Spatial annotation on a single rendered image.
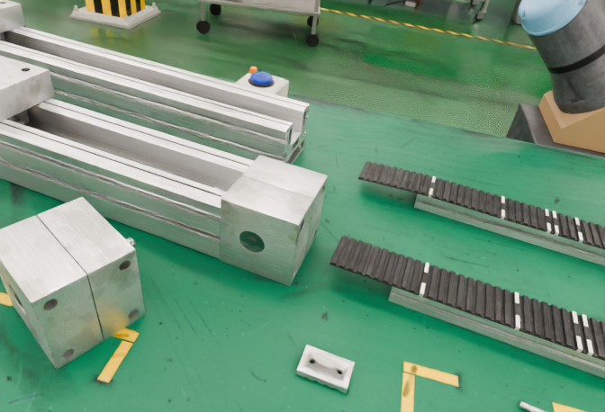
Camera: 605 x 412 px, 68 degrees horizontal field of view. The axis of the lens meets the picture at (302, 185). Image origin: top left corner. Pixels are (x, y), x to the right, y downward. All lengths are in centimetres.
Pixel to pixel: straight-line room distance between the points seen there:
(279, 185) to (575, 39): 64
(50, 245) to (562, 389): 51
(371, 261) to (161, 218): 25
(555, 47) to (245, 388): 79
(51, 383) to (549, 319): 49
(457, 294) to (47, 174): 51
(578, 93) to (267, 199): 69
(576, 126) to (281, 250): 68
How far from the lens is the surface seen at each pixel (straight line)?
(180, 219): 54
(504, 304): 54
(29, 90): 70
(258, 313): 50
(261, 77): 82
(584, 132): 102
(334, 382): 45
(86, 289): 43
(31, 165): 66
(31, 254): 45
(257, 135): 66
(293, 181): 51
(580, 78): 99
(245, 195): 49
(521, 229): 69
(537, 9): 95
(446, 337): 53
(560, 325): 56
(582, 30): 96
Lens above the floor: 118
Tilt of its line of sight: 36 degrees down
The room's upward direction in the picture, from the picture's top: 8 degrees clockwise
